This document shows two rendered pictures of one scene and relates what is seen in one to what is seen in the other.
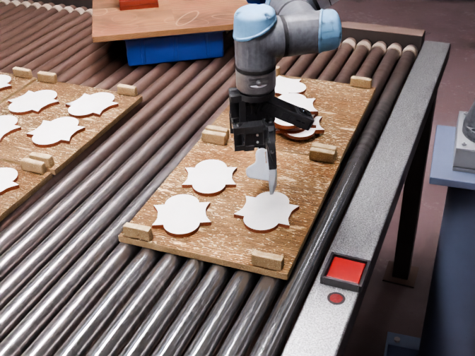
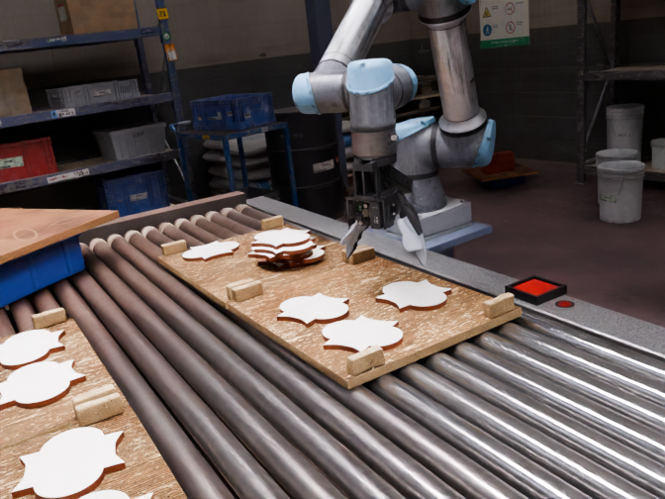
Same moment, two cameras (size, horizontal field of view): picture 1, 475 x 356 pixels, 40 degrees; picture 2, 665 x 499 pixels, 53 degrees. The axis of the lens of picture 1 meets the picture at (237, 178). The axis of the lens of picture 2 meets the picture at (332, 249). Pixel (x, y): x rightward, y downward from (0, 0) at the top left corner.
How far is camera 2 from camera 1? 1.10 m
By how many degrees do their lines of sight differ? 50
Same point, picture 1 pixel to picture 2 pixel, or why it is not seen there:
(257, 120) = (384, 190)
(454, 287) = not seen: hidden behind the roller
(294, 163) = (349, 272)
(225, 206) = (375, 313)
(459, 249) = not seen: hidden behind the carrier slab
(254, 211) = (409, 298)
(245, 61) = (383, 114)
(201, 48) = (61, 263)
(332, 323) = (598, 312)
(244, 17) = (376, 62)
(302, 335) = (605, 327)
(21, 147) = (18, 420)
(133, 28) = not seen: outside the picture
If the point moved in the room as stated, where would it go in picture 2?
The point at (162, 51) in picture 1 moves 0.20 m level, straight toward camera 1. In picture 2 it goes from (18, 282) to (81, 290)
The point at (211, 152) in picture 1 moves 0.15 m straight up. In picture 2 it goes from (264, 302) to (253, 225)
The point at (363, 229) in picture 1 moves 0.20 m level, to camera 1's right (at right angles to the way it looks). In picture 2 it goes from (479, 274) to (516, 244)
